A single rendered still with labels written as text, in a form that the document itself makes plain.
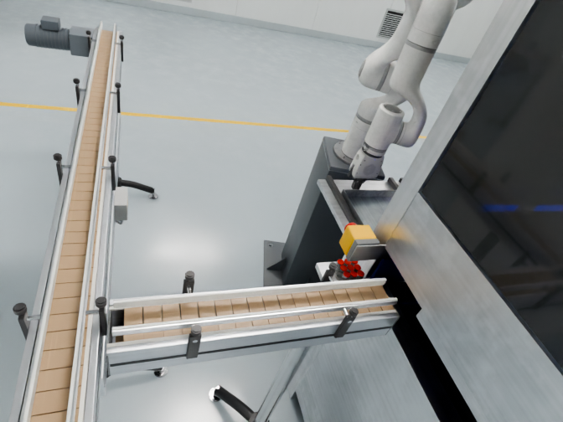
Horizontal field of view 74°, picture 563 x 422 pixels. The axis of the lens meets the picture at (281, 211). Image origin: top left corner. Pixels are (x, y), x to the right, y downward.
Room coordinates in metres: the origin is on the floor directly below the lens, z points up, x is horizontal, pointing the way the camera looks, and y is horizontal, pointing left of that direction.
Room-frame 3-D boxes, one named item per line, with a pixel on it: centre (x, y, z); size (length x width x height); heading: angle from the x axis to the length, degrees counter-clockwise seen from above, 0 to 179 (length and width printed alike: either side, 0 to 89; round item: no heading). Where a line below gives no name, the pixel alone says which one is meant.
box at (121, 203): (1.12, 0.66, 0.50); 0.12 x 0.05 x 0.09; 27
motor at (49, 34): (1.67, 1.25, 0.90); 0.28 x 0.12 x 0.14; 117
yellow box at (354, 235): (0.79, -0.23, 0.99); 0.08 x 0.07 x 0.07; 27
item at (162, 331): (0.53, -0.04, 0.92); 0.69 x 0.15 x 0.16; 117
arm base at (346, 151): (1.50, -0.23, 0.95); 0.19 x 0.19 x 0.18
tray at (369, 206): (1.05, -0.38, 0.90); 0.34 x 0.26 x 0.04; 28
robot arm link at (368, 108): (1.50, -0.26, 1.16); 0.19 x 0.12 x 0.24; 91
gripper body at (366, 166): (1.18, -0.23, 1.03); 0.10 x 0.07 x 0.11; 117
